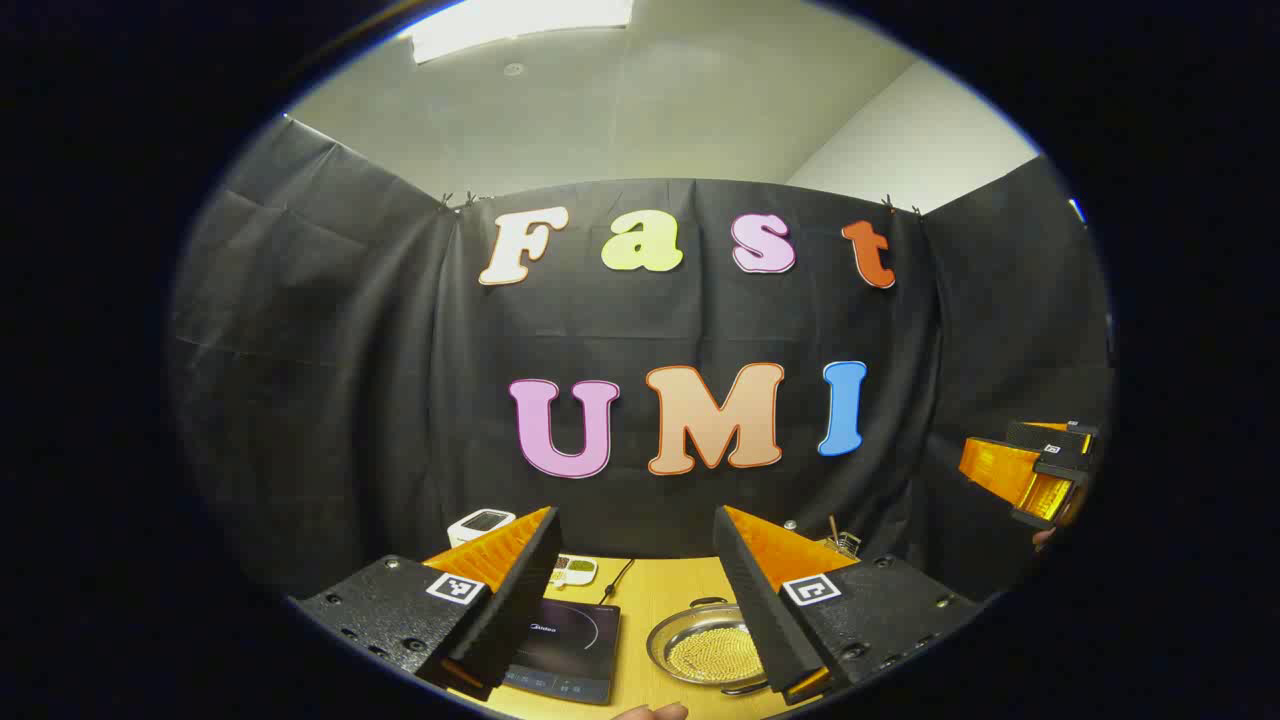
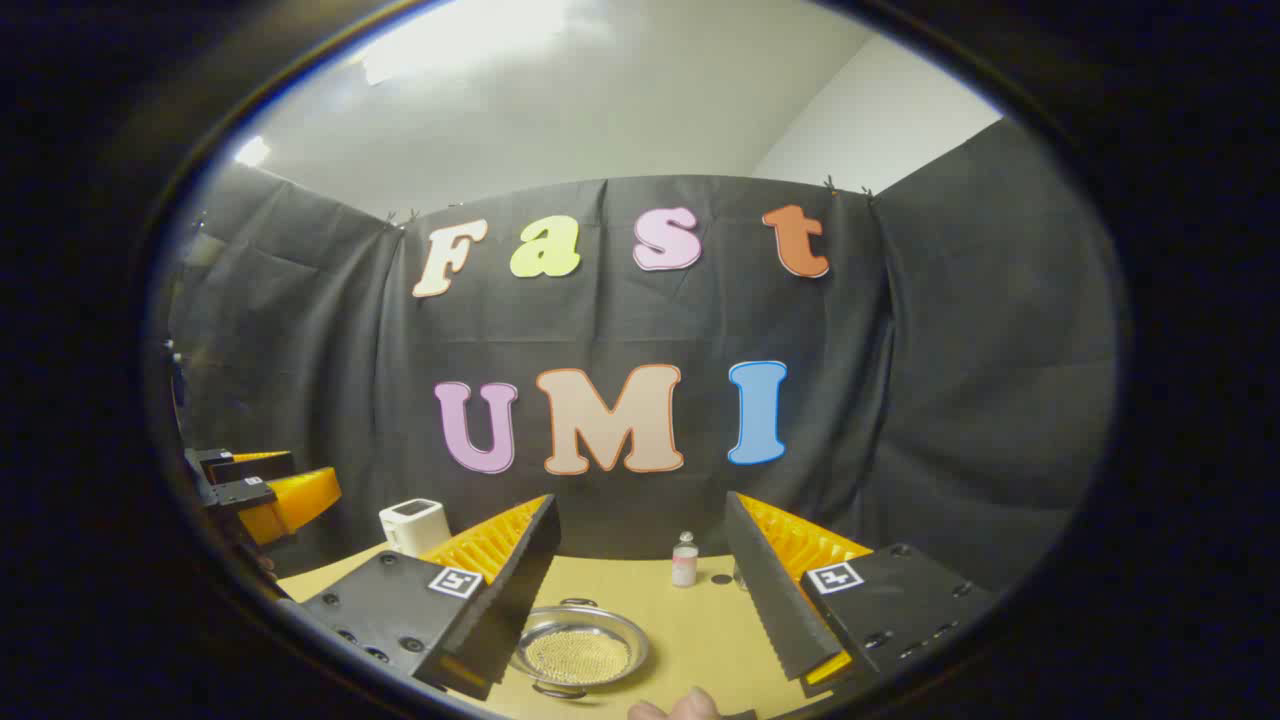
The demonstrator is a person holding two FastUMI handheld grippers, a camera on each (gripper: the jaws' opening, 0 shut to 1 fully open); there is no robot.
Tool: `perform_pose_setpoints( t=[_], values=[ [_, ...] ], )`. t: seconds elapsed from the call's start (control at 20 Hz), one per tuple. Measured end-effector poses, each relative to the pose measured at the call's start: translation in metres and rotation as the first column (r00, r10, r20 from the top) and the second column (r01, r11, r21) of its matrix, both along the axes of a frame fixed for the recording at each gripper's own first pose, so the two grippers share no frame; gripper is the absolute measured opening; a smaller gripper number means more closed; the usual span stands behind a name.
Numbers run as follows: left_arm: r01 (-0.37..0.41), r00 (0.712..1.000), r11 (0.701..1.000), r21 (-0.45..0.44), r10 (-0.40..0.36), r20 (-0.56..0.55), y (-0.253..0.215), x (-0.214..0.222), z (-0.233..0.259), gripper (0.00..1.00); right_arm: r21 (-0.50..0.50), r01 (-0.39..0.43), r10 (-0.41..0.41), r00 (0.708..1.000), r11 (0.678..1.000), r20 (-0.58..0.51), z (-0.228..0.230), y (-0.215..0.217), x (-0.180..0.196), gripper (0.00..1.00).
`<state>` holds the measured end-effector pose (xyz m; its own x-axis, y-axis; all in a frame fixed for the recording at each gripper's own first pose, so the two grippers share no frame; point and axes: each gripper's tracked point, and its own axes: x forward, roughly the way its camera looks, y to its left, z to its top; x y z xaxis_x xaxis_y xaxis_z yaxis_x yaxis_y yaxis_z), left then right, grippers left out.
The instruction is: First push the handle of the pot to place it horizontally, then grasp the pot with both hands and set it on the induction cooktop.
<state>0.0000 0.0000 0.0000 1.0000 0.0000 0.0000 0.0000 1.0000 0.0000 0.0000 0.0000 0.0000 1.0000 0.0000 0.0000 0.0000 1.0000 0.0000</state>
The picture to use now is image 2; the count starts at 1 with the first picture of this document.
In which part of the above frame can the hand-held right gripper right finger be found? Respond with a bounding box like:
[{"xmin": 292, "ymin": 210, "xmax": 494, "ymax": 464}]
[{"xmin": 722, "ymin": 490, "xmax": 999, "ymax": 699}]

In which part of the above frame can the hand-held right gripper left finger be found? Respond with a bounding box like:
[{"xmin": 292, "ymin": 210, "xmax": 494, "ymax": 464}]
[{"xmin": 298, "ymin": 493, "xmax": 563, "ymax": 703}]

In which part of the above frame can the stainless steel pot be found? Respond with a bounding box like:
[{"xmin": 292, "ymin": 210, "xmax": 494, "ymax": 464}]
[{"xmin": 508, "ymin": 598, "xmax": 651, "ymax": 699}]

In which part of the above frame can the white box appliance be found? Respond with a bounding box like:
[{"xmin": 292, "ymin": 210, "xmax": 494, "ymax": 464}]
[{"xmin": 378, "ymin": 497, "xmax": 453, "ymax": 559}]

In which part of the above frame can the pile of yellow beans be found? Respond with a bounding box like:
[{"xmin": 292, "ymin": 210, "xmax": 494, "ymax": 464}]
[{"xmin": 525, "ymin": 628, "xmax": 633, "ymax": 686}]

